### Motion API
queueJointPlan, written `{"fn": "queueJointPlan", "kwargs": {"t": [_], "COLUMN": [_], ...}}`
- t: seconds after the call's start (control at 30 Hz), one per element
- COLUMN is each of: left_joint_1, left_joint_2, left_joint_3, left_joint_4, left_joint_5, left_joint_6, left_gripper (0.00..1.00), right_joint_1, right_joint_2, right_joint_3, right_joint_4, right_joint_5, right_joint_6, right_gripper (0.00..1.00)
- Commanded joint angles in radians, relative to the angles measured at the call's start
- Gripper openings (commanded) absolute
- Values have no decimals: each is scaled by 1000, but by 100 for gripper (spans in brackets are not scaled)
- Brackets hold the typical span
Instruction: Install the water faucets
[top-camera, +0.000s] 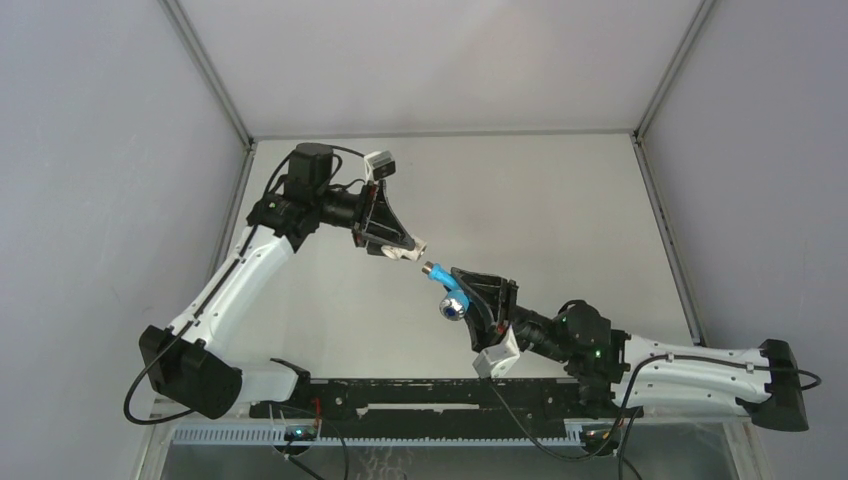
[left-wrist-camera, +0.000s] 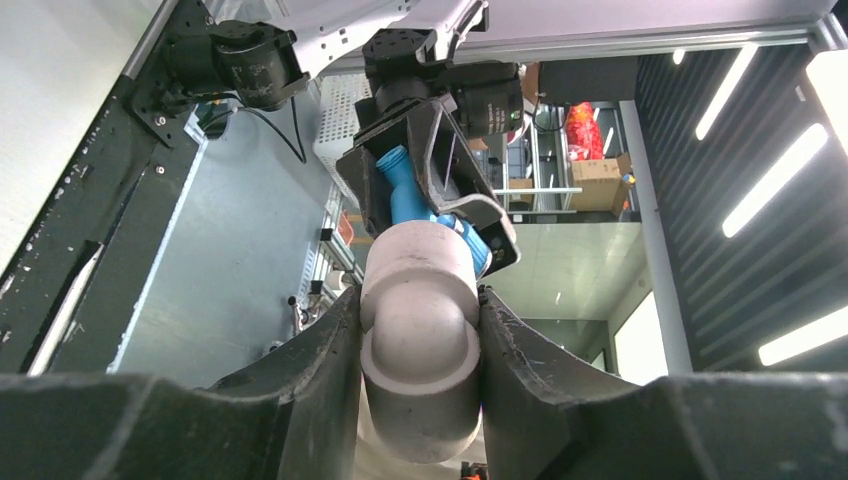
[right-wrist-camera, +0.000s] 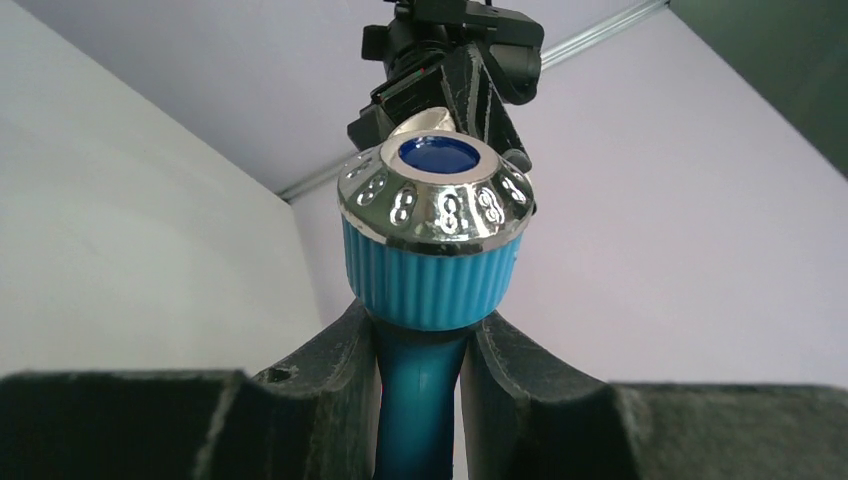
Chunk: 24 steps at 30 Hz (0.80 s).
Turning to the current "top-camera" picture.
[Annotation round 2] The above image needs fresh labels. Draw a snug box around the black camera cable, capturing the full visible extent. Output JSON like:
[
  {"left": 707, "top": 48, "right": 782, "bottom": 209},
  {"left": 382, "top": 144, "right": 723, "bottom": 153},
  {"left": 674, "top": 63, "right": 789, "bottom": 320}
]
[
  {"left": 486, "top": 354, "right": 823, "bottom": 464},
  {"left": 123, "top": 144, "right": 367, "bottom": 427}
]

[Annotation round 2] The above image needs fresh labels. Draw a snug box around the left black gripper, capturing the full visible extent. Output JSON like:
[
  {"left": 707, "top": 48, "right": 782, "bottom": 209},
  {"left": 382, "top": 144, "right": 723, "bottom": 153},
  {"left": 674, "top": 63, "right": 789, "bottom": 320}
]
[{"left": 314, "top": 180, "right": 414, "bottom": 261}]

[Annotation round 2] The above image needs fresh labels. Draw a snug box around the left black camera cable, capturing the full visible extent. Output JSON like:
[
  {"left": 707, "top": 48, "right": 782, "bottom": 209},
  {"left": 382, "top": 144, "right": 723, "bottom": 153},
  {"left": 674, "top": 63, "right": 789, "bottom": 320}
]
[{"left": 123, "top": 144, "right": 367, "bottom": 427}]

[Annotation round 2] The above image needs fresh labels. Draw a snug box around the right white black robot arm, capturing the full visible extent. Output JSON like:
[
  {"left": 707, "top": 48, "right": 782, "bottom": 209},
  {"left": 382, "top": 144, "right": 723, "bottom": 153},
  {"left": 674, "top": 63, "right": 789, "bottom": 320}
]
[{"left": 446, "top": 267, "right": 809, "bottom": 432}]

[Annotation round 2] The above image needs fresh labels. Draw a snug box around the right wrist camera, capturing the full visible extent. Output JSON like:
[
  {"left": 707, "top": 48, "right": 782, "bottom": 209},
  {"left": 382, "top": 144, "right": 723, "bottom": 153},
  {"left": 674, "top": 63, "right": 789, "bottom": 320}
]
[{"left": 472, "top": 327, "right": 521, "bottom": 379}]

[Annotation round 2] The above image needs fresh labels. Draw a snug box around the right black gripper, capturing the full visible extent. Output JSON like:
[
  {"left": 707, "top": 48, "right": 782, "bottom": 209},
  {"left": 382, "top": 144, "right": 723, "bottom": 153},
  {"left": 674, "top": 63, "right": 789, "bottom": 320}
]
[{"left": 445, "top": 267, "right": 572, "bottom": 365}]

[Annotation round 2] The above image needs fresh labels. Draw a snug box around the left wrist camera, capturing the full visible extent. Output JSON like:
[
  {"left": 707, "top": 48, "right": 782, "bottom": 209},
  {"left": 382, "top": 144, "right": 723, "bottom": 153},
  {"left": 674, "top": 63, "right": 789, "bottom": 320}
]
[{"left": 363, "top": 150, "right": 397, "bottom": 183}]

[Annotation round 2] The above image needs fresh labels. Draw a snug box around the blue plastic water faucet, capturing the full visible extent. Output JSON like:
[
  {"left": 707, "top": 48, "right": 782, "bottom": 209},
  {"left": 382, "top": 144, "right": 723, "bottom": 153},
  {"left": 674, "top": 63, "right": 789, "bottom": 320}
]
[{"left": 422, "top": 262, "right": 471, "bottom": 321}]

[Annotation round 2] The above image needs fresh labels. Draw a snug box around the white slotted cable duct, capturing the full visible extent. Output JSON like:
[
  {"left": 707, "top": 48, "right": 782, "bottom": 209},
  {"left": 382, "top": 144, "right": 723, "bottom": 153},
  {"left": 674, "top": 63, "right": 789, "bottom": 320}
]
[{"left": 170, "top": 424, "right": 586, "bottom": 446}]

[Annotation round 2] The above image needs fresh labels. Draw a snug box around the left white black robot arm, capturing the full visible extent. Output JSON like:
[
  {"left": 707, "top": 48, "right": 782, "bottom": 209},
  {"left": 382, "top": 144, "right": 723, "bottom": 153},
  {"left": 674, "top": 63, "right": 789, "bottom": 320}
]
[{"left": 123, "top": 142, "right": 426, "bottom": 425}]

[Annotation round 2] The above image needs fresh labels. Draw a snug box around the aluminium frame rail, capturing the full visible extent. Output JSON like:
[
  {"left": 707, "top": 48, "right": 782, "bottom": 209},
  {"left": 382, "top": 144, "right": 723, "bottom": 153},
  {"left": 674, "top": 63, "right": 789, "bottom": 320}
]
[{"left": 149, "top": 377, "right": 753, "bottom": 425}]

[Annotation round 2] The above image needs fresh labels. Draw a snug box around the right black camera cable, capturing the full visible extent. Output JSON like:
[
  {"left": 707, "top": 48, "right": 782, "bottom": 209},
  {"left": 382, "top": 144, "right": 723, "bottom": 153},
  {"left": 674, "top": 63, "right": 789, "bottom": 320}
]
[{"left": 486, "top": 354, "right": 823, "bottom": 464}]

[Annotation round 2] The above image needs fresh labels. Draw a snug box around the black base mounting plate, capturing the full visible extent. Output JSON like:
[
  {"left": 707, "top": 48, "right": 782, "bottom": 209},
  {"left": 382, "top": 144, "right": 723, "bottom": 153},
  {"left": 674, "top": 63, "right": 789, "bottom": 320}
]
[{"left": 248, "top": 370, "right": 626, "bottom": 443}]

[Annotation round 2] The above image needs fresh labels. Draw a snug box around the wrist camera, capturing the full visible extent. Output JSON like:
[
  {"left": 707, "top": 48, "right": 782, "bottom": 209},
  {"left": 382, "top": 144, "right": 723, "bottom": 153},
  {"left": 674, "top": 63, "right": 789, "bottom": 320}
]
[
  {"left": 472, "top": 327, "right": 521, "bottom": 379},
  {"left": 363, "top": 150, "right": 397, "bottom": 183}
]

